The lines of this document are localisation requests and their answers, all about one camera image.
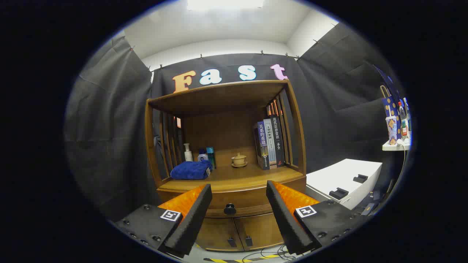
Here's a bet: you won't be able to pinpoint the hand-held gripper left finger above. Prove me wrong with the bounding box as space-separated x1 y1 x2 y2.
113 184 213 258

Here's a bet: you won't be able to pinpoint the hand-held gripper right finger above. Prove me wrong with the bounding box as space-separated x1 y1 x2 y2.
266 180 370 255

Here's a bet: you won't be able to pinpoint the wooden drawer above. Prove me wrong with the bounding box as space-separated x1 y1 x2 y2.
157 177 307 219

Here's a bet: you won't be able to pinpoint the wooden cabinet door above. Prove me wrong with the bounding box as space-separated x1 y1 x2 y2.
234 213 284 251
196 217 245 252

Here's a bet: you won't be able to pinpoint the wooden countertop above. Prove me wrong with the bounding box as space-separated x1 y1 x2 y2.
158 166 307 193

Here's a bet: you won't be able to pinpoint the wooden cabinet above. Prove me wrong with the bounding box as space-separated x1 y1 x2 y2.
144 80 307 252

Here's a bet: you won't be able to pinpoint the blue folded towel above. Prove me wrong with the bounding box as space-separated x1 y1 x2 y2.
170 160 213 180

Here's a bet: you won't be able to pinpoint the yellow black hazard tape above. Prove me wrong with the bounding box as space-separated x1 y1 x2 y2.
203 255 282 263

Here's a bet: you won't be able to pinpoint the pale-spine book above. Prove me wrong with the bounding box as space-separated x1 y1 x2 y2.
263 118 277 167

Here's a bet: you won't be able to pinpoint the lidded ceramic teacup with saucer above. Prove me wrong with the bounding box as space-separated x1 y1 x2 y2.
231 153 248 168

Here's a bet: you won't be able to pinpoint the blue-spine book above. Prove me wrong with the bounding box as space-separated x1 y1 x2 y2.
254 121 270 170

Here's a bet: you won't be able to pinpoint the black-spine book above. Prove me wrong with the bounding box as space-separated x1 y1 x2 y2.
271 115 285 168

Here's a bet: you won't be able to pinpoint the dark floor equipment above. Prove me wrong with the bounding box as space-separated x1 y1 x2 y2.
351 188 388 217

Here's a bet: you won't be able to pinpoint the black backdrop cloth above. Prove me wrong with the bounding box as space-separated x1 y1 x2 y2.
65 23 406 220

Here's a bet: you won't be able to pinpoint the patterned paper cup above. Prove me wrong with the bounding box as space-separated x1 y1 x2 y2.
385 115 398 146

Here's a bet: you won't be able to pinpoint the clear bottle with red label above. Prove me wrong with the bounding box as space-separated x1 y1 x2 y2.
398 102 408 141

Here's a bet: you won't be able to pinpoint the blue dotted gift bag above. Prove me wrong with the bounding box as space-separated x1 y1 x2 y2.
373 65 404 141

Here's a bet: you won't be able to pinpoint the ceiling light panel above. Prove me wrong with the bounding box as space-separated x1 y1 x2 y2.
187 0 264 11

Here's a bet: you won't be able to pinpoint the black floor cables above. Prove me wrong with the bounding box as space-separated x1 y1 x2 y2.
252 245 293 262

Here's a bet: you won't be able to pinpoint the white box with black handles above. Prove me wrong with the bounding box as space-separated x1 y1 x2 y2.
306 158 383 210

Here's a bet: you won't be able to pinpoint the white wall shelf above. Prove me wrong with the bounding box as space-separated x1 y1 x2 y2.
382 141 411 151

